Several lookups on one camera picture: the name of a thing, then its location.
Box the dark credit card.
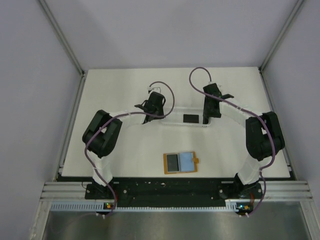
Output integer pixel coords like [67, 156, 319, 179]
[166, 154, 179, 173]
[183, 114, 200, 124]

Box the orange leather card holder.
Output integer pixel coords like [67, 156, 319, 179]
[163, 151, 199, 175]

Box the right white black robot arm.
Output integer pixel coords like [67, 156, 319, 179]
[203, 83, 285, 199]

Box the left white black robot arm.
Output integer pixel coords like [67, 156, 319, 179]
[82, 91, 166, 200]

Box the clear plastic card tray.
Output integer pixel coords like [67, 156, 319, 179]
[159, 106, 211, 128]

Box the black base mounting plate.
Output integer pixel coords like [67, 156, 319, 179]
[93, 177, 263, 208]

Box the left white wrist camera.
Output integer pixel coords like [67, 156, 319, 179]
[147, 86, 162, 93]

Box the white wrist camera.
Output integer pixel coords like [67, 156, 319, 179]
[147, 86, 162, 93]
[208, 82, 223, 88]

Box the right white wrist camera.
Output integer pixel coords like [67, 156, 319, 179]
[208, 82, 223, 88]

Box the grey slotted cable duct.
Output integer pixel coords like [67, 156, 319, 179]
[51, 201, 252, 213]

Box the left aluminium frame post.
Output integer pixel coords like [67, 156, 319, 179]
[36, 0, 85, 76]

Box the aluminium frame post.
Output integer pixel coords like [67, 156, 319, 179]
[258, 0, 307, 74]
[36, 0, 85, 76]

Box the aluminium front rail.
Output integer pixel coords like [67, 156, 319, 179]
[40, 180, 313, 202]

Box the right aluminium frame post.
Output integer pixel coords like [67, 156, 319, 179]
[258, 0, 307, 74]

